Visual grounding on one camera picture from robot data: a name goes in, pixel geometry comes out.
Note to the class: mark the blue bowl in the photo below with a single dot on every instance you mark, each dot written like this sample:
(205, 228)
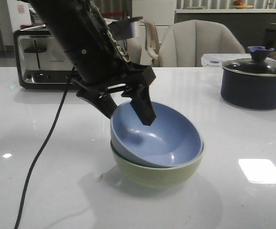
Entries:
(170, 141)

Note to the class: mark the green bowl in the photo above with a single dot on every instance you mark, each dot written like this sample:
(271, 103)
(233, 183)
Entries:
(158, 178)

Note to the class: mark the beige plastic chair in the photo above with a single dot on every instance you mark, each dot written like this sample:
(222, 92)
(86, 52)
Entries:
(152, 45)

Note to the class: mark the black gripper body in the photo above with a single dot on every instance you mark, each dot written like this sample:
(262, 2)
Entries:
(134, 82)

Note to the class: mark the dark blue saucepan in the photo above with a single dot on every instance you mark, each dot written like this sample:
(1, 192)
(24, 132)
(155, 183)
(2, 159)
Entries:
(250, 85)

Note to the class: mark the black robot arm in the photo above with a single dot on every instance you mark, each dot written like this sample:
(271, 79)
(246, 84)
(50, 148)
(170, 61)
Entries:
(102, 65)

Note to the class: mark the beige armchair behind toaster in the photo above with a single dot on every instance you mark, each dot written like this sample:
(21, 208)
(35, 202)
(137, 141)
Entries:
(126, 33)

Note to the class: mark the fruit plate on counter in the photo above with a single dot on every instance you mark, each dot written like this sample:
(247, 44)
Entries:
(239, 4)

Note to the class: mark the black and silver toaster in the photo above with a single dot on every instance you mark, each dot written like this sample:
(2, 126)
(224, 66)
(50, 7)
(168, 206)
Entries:
(40, 60)

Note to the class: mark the glass pot lid blue knob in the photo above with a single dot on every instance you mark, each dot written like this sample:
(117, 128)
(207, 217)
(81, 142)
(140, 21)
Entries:
(259, 62)

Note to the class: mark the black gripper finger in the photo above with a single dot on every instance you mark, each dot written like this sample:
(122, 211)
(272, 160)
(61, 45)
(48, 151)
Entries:
(103, 103)
(141, 103)

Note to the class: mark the beige armchair right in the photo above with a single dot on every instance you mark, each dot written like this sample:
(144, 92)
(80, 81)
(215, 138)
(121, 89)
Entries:
(184, 43)

